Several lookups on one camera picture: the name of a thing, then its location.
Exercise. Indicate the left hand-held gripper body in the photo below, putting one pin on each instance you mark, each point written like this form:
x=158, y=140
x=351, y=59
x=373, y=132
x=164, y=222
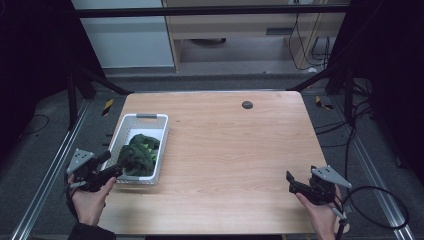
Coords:
x=87, y=173

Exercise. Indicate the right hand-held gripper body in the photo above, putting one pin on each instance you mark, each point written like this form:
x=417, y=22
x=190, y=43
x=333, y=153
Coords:
x=322, y=190

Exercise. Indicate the dark green leafy vegetable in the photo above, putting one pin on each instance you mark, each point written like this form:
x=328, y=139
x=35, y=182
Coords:
x=140, y=156

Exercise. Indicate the white plastic basket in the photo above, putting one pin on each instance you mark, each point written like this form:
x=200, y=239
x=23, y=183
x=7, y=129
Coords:
x=133, y=128

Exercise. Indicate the person's right hand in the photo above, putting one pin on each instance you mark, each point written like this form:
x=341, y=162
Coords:
x=320, y=216

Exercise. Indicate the person's left hand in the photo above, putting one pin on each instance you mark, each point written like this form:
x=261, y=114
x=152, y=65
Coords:
x=90, y=203

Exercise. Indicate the yellow black striped tape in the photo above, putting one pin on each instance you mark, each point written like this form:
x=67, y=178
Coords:
x=107, y=107
x=322, y=103

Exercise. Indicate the black metal stand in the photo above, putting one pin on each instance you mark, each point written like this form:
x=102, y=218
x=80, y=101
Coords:
x=348, y=90
x=72, y=100

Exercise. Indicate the dark round table grommet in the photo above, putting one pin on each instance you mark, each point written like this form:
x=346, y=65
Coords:
x=247, y=105

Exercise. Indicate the white cabinet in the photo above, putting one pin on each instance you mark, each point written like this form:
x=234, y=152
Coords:
x=126, y=43

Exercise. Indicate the dark curtain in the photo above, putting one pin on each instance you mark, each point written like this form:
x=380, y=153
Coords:
x=30, y=66
x=393, y=83

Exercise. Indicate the light wooden desk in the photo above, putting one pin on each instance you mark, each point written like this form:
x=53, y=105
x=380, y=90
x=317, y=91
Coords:
x=233, y=30

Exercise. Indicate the aluminium floor rail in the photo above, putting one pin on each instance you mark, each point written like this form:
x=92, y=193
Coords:
x=50, y=173
x=373, y=173

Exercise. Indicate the black horizontal frame bar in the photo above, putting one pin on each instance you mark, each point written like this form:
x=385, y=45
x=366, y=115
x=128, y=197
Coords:
x=200, y=10

